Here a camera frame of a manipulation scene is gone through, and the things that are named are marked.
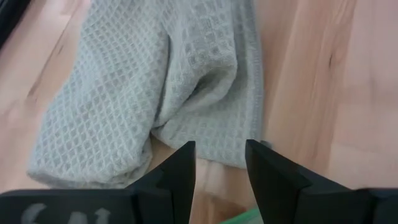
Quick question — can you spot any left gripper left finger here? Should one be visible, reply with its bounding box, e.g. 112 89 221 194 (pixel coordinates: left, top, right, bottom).
126 140 197 224

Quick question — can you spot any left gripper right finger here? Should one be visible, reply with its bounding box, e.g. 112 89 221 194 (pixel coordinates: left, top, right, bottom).
245 139 374 224

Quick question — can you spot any grey waffle-weave towel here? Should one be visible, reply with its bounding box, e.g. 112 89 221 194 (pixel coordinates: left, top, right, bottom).
27 0 264 190

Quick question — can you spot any green microfiber towel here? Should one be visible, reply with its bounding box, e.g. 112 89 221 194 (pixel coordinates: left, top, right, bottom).
220 207 262 224

